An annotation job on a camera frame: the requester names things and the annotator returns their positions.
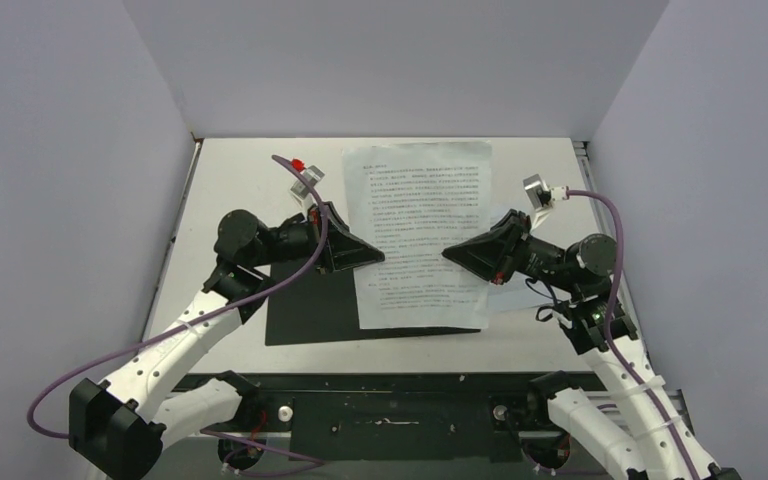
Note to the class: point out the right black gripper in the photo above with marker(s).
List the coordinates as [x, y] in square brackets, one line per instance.
[513, 244]

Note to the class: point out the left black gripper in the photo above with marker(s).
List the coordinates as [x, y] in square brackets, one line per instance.
[345, 246]

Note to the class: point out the cream and black file folder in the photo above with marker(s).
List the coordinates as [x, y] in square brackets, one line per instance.
[322, 308]

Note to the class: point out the printed white paper sheet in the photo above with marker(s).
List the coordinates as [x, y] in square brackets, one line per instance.
[411, 201]

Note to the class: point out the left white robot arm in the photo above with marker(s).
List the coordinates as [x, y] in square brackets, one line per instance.
[159, 371]

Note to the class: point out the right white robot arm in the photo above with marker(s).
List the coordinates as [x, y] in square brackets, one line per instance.
[654, 441]

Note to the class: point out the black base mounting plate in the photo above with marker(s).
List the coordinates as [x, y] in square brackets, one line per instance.
[397, 417]

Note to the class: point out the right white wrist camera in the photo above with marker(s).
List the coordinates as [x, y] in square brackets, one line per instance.
[543, 198]

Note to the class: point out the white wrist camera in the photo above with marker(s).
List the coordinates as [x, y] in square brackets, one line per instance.
[543, 198]
[300, 190]

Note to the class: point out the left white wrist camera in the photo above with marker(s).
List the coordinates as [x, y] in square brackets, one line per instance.
[300, 190]

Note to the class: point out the aluminium frame rail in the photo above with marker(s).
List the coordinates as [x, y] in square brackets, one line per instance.
[351, 419]

